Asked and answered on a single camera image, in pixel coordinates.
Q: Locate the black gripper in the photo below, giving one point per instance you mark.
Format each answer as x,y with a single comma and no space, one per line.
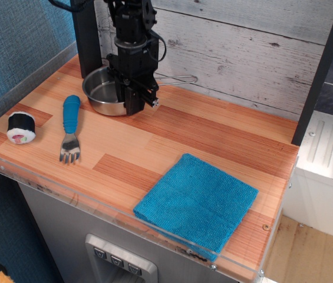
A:
135,61

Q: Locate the stainless steel pot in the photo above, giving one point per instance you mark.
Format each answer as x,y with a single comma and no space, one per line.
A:
99,87

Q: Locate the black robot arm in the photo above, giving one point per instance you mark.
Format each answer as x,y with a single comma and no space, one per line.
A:
132,19

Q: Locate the blue folded cloth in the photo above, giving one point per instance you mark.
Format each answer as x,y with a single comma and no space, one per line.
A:
197,205

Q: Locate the plush sushi roll toy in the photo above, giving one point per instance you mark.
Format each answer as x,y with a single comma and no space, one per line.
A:
21,127

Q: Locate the clear acrylic table edge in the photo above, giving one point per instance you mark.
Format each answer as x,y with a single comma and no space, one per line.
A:
112,263

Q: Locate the grey cabinet with buttons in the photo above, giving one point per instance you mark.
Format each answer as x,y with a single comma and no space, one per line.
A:
65,229

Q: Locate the white ridged side unit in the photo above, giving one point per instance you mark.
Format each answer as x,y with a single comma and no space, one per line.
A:
309,199

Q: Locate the dark left vertical post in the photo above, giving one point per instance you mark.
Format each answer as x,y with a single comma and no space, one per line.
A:
87,39

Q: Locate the dark vertical post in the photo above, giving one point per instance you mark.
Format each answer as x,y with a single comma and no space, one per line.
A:
87,39
314,92

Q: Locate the blue handled metal fork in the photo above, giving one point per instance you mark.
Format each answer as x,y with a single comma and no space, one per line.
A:
70,147

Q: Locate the dark right vertical post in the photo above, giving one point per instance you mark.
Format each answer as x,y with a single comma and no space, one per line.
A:
314,92

